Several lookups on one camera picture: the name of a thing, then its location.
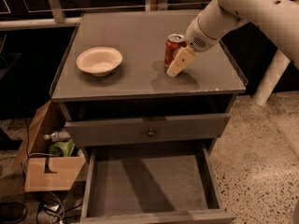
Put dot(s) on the open grey middle drawer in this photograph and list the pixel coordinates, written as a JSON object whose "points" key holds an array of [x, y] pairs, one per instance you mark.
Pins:
{"points": [[159, 183]]}

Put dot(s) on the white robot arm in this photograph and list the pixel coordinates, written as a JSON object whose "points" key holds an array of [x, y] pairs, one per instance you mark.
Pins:
{"points": [[277, 19]]}

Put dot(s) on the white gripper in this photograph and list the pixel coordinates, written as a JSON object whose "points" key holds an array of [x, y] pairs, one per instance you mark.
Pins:
{"points": [[199, 38]]}

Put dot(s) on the metal window railing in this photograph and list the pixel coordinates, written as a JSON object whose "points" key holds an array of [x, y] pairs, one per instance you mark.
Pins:
{"points": [[24, 14]]}

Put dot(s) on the white paper bowl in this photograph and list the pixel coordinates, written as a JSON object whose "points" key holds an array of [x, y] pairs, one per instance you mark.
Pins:
{"points": [[99, 61]]}

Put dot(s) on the white slanted pole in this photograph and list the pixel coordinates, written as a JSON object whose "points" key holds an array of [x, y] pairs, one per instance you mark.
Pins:
{"points": [[271, 78]]}

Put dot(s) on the green plastic bag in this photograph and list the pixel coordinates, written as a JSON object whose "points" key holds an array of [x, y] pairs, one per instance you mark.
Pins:
{"points": [[62, 149]]}

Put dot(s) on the clear plastic bottle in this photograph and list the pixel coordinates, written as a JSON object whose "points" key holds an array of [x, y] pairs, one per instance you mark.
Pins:
{"points": [[57, 136]]}

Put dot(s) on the brown cardboard box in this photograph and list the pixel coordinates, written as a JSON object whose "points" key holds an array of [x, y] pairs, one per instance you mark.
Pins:
{"points": [[42, 172]]}

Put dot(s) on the red coke can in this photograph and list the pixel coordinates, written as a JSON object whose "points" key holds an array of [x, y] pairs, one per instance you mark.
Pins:
{"points": [[173, 43]]}

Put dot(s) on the round metal drawer knob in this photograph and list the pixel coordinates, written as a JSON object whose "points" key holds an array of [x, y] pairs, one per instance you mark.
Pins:
{"points": [[151, 132]]}

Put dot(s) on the grey drawer cabinet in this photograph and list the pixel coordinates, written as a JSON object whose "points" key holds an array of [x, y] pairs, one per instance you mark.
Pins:
{"points": [[139, 87]]}

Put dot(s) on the black shoe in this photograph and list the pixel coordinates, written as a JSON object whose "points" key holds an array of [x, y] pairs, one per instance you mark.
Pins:
{"points": [[12, 212]]}

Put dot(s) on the grey top drawer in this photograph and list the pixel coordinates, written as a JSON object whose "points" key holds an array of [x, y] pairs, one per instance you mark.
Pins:
{"points": [[106, 132]]}

